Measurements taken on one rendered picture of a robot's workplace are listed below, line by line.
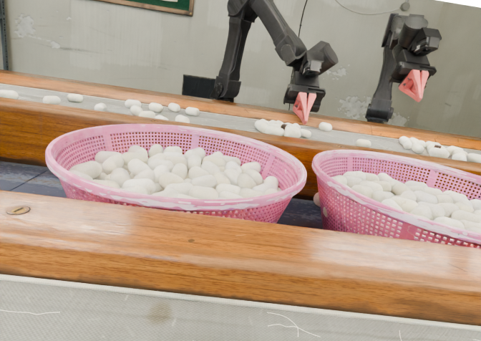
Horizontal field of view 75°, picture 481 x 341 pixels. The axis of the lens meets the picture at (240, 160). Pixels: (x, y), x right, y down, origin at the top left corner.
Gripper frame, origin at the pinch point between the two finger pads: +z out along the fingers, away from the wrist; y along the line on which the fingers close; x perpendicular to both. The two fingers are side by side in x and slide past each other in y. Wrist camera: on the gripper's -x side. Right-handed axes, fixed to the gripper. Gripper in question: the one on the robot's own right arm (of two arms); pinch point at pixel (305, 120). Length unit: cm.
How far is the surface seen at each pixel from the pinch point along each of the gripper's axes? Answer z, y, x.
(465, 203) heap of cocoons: 34.9, 11.2, -26.9
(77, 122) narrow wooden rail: 25, -42, -20
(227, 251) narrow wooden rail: 49, -18, -41
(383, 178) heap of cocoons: 29.1, 4.4, -21.6
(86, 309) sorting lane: 52, -25, -41
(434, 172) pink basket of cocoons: 27.7, 11.9, -22.7
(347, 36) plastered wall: -185, 70, 92
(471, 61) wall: -144, 150, 72
